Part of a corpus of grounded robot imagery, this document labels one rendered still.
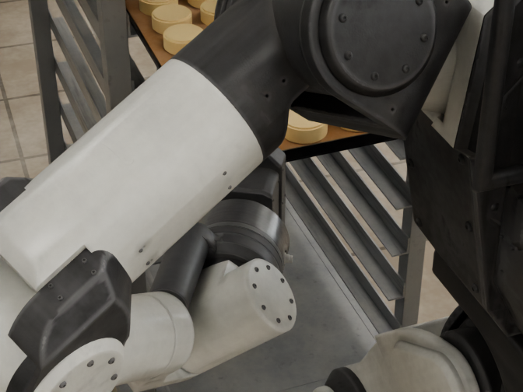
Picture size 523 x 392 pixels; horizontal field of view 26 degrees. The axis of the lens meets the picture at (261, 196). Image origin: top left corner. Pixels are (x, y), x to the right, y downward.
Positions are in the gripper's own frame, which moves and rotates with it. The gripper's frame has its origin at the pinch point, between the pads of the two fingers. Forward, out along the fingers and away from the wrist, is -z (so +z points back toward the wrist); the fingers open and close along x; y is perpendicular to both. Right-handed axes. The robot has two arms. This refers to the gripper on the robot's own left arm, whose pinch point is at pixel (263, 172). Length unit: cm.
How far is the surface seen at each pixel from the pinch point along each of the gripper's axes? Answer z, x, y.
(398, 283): -50, -53, -13
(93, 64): -49, -17, 34
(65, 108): -82, -46, 52
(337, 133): -9.3, -0.4, -6.4
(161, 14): -29.8, 1.6, 17.9
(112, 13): -26.9, 2.7, 23.3
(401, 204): -49, -37, -13
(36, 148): -128, -87, 79
